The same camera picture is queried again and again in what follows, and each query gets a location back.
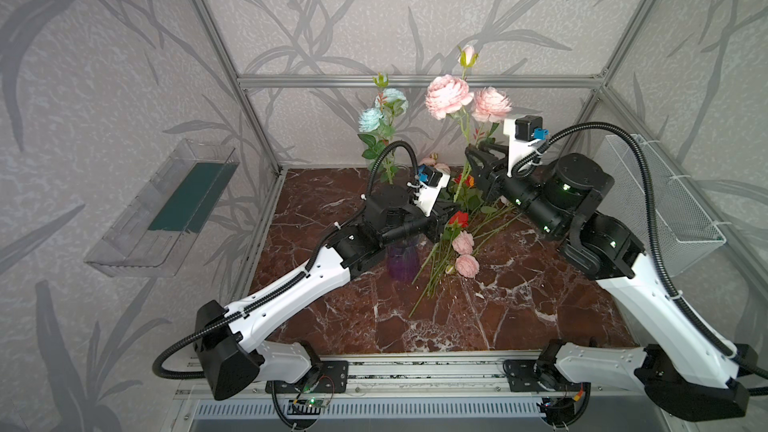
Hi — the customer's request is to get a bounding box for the light blue flower stem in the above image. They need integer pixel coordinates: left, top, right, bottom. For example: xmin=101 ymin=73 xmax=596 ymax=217
xmin=357 ymin=73 xmax=409 ymax=169

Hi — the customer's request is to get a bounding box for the clear plastic wall bin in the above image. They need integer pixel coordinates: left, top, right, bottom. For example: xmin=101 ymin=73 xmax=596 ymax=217
xmin=84 ymin=139 xmax=240 ymax=278

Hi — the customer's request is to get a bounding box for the red rose stem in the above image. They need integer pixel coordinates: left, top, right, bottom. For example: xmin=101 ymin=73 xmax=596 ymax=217
xmin=425 ymin=211 xmax=469 ymax=297

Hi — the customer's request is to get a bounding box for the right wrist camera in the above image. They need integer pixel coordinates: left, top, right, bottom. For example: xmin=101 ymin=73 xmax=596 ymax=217
xmin=503 ymin=114 xmax=549 ymax=177

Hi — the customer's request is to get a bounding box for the aluminium front rail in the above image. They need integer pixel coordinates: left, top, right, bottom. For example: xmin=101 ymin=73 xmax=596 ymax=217
xmin=173 ymin=353 xmax=679 ymax=400

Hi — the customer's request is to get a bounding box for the white wire mesh basket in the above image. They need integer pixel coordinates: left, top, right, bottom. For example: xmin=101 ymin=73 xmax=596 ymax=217
xmin=594 ymin=134 xmax=726 ymax=277

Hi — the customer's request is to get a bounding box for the purple glass vase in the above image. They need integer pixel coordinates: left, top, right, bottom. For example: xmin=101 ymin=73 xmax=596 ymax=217
xmin=386 ymin=237 xmax=421 ymax=282

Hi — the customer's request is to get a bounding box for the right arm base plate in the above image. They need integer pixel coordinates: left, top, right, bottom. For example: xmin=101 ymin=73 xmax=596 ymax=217
xmin=502 ymin=359 xmax=591 ymax=395

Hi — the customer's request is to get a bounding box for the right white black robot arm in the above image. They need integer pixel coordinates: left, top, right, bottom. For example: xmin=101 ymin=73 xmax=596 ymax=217
xmin=465 ymin=122 xmax=767 ymax=422

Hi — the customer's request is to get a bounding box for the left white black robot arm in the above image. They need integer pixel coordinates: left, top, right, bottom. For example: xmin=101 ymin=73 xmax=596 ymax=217
xmin=152 ymin=160 xmax=460 ymax=401

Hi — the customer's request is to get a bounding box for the small pink flower stem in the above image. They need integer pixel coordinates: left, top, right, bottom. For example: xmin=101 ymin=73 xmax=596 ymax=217
xmin=437 ymin=229 xmax=480 ymax=279

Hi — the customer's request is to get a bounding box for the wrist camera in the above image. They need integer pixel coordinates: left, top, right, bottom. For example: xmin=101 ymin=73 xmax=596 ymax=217
xmin=503 ymin=114 xmax=549 ymax=177
xmin=409 ymin=164 xmax=450 ymax=217

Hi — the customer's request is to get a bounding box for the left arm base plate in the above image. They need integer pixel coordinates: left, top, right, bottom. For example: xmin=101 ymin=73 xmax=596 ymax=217
xmin=265 ymin=360 xmax=349 ymax=394

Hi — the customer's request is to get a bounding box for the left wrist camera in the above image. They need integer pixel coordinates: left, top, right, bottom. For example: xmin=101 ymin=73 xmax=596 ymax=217
xmin=409 ymin=164 xmax=450 ymax=217

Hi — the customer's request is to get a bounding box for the mixed artificial flower pile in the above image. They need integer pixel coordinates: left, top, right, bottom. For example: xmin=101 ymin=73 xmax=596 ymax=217
xmin=411 ymin=155 xmax=519 ymax=312

